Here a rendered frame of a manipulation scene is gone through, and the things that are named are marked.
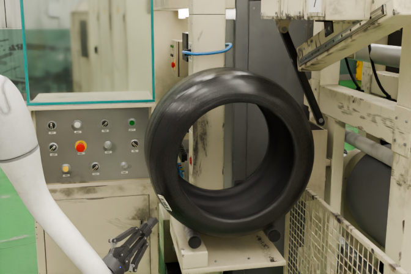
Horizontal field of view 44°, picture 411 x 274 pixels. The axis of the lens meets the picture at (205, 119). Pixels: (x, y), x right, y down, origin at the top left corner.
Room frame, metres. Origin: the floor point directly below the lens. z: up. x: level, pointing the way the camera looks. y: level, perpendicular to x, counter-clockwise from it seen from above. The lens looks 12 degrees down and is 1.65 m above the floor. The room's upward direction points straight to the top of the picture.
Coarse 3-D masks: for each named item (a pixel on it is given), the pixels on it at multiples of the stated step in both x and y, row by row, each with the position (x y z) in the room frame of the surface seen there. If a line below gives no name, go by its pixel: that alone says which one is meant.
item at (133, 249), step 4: (144, 236) 1.44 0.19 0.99; (136, 240) 1.44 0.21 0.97; (140, 240) 1.42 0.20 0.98; (144, 240) 1.43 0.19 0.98; (136, 244) 1.41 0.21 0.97; (140, 244) 1.41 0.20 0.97; (132, 248) 1.40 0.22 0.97; (136, 248) 1.40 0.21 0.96; (128, 252) 1.39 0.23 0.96; (132, 252) 1.38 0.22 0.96; (128, 256) 1.37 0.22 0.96; (132, 256) 1.37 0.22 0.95; (124, 260) 1.35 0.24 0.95; (128, 260) 1.36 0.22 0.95
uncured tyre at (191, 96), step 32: (192, 96) 1.58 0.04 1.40; (224, 96) 1.58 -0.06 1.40; (256, 96) 1.60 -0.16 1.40; (288, 96) 1.65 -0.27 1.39; (160, 128) 1.57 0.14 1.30; (288, 128) 1.61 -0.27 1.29; (160, 160) 1.55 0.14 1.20; (288, 160) 1.86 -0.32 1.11; (160, 192) 1.57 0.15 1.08; (192, 192) 1.84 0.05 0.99; (224, 192) 1.86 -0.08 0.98; (256, 192) 1.87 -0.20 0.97; (288, 192) 1.62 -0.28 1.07; (192, 224) 1.57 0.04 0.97; (224, 224) 1.58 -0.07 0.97; (256, 224) 1.60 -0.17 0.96
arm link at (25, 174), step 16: (0, 160) 1.09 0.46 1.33; (16, 160) 1.09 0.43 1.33; (32, 160) 1.11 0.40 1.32; (16, 176) 1.10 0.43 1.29; (32, 176) 1.12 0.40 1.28; (32, 192) 1.12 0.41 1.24; (48, 192) 1.16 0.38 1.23; (32, 208) 1.13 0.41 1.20; (48, 208) 1.13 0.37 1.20; (48, 224) 1.12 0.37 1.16; (64, 224) 1.13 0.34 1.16; (64, 240) 1.11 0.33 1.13; (80, 240) 1.12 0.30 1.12; (80, 256) 1.10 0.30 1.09; (96, 256) 1.12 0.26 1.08; (96, 272) 1.09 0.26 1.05
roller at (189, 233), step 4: (184, 228) 1.68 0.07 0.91; (188, 228) 1.65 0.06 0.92; (184, 232) 1.67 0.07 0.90; (188, 232) 1.62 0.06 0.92; (192, 232) 1.61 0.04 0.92; (196, 232) 1.62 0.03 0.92; (188, 236) 1.60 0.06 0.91; (192, 236) 1.58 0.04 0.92; (196, 236) 1.58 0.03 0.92; (188, 240) 1.58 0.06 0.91; (192, 240) 1.57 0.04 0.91; (196, 240) 1.58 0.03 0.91; (200, 240) 1.58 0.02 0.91; (188, 244) 1.58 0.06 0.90; (192, 244) 1.57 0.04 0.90; (196, 244) 1.58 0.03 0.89; (200, 244) 1.58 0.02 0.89
